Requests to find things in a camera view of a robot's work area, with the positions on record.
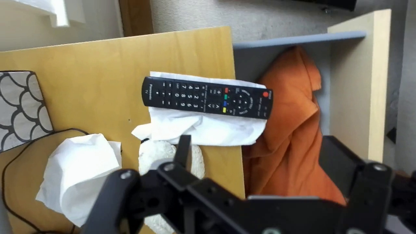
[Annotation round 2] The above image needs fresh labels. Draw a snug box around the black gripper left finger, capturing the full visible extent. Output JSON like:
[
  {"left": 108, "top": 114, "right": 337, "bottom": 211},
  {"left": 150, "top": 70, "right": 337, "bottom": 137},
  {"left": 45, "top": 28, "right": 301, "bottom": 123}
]
[{"left": 82, "top": 133, "right": 262, "bottom": 234}]

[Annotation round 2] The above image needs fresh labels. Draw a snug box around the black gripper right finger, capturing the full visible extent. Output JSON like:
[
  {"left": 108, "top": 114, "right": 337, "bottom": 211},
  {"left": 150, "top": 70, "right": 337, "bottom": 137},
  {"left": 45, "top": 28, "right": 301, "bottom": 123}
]
[{"left": 319, "top": 135, "right": 396, "bottom": 234}]

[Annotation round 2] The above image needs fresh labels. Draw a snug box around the black TV remote control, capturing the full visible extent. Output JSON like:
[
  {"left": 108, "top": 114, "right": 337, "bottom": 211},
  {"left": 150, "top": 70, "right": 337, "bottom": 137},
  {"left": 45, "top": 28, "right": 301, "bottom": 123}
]
[{"left": 141, "top": 75, "right": 275, "bottom": 120}]

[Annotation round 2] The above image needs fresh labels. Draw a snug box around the white paper towel sheet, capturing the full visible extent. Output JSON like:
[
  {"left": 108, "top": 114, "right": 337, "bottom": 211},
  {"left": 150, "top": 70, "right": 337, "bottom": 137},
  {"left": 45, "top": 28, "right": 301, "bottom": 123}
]
[{"left": 130, "top": 70, "right": 268, "bottom": 146}]

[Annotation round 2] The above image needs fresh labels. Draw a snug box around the light wooden cupboard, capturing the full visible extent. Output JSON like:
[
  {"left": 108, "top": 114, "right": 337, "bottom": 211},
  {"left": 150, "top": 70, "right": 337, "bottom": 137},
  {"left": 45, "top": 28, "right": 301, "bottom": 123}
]
[{"left": 0, "top": 24, "right": 247, "bottom": 234}]

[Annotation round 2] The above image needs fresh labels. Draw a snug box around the crumpled white tissue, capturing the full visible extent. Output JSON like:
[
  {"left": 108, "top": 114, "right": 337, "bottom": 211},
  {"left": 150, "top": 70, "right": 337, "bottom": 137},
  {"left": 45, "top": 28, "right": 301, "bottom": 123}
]
[{"left": 35, "top": 132, "right": 124, "bottom": 227}]

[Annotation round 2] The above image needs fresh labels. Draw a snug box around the orange cloth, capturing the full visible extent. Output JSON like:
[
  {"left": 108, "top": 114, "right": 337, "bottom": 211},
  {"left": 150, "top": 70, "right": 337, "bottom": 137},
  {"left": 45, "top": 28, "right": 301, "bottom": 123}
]
[{"left": 242, "top": 45, "right": 349, "bottom": 206}]

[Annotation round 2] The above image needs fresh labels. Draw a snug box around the wooden drawer with grey sides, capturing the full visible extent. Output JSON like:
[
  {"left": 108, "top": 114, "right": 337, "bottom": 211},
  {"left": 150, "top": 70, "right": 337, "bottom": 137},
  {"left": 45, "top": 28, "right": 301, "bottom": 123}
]
[{"left": 232, "top": 7, "right": 394, "bottom": 205}]

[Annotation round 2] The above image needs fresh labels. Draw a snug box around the scale patterned fabric mat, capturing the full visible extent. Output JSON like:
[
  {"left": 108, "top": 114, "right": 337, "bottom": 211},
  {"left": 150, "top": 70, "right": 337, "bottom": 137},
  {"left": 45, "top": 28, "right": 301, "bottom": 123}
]
[{"left": 0, "top": 70, "right": 56, "bottom": 153}]

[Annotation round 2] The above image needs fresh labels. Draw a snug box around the thin black cable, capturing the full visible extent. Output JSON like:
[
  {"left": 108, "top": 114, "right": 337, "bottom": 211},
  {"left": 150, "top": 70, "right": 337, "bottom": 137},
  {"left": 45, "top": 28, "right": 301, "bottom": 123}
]
[{"left": 0, "top": 127, "right": 90, "bottom": 234}]

